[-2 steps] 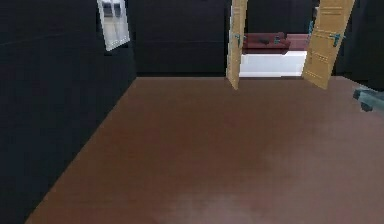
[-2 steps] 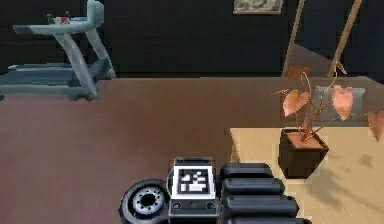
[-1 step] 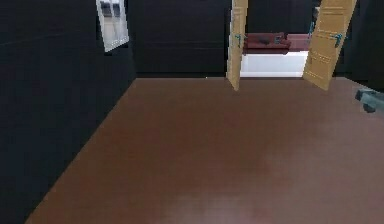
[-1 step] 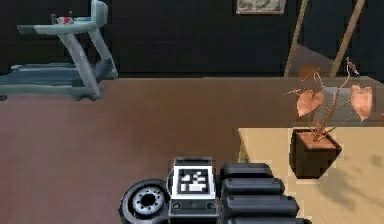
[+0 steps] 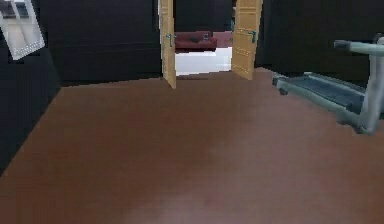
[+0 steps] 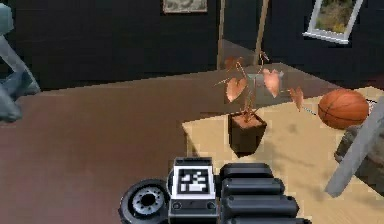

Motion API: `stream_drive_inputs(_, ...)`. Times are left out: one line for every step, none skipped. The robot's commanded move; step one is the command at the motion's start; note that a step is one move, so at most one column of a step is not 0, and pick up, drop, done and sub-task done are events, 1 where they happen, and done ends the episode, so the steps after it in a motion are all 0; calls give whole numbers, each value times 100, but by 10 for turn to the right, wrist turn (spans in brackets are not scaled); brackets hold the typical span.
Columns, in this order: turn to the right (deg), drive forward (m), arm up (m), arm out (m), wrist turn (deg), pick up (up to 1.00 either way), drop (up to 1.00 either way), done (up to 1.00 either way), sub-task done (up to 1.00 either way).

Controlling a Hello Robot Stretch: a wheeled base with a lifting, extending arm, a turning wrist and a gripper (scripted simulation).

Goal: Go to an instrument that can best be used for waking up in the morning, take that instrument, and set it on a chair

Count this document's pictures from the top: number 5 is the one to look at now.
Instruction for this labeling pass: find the tan wooden room door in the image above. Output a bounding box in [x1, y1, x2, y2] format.
[230, 0, 264, 81]
[157, 0, 178, 90]

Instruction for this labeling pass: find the dark red sofa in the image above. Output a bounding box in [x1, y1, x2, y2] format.
[174, 30, 218, 53]

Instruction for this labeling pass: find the grey treadmill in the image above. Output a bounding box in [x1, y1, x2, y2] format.
[271, 33, 384, 136]

